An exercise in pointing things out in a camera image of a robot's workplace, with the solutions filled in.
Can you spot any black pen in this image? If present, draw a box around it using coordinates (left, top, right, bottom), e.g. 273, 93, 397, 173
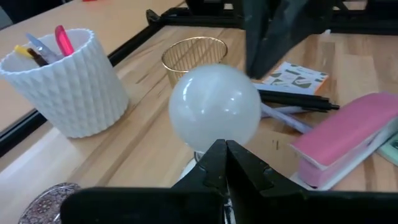
257, 89, 330, 102
259, 96, 340, 112

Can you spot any patterned sticky note pad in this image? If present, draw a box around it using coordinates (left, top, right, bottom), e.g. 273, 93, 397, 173
262, 61, 330, 96

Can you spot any black aluminium frame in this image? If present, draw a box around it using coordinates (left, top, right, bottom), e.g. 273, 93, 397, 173
0, 0, 398, 156

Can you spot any yellow capped dark marker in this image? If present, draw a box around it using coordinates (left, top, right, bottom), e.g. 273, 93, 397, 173
14, 44, 50, 68

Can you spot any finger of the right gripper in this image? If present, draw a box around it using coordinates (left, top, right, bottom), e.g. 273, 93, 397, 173
257, 0, 333, 78
243, 0, 280, 78

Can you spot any pink highlighter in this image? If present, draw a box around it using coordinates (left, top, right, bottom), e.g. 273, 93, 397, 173
54, 24, 75, 57

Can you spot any blue grey pen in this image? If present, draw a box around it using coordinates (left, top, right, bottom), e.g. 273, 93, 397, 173
25, 32, 59, 64

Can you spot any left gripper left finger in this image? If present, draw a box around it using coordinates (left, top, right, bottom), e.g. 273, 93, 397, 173
60, 139, 229, 224

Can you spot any white round lightbulb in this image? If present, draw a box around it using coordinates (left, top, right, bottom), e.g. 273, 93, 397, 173
167, 63, 262, 153

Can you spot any pink stapler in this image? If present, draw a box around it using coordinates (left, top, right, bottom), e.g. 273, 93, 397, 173
289, 91, 398, 190

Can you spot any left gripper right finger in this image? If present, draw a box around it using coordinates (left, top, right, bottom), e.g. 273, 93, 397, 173
226, 139, 398, 224

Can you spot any white pen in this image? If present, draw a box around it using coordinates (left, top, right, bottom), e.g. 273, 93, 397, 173
262, 105, 307, 118

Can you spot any mint green stapler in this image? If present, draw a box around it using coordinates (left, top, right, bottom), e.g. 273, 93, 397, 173
376, 130, 398, 167

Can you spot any purple mandala patterned tin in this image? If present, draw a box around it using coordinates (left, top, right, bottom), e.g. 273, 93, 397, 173
17, 182, 82, 224

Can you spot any lilac pen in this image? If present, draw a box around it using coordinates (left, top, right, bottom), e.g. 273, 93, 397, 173
260, 102, 313, 134

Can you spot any white textured pen cup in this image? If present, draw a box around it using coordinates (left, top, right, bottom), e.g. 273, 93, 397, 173
0, 28, 130, 139

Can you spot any gold wire cup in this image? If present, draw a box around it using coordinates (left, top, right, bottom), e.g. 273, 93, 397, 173
160, 36, 229, 90

